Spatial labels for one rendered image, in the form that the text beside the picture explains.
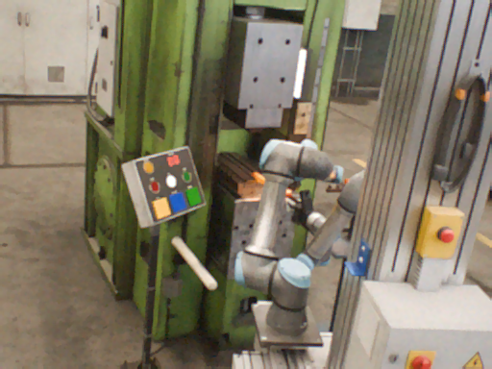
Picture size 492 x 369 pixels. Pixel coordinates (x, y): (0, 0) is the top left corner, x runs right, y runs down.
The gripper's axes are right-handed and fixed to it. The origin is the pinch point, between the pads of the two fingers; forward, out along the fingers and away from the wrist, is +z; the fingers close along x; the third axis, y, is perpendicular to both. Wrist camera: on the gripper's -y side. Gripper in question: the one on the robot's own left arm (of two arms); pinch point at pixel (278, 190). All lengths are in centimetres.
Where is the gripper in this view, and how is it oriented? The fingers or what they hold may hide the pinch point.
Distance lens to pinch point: 273.0
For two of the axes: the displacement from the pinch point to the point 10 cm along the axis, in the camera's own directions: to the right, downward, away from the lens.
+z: -3.0, 6.5, 7.0
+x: 8.9, -0.7, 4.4
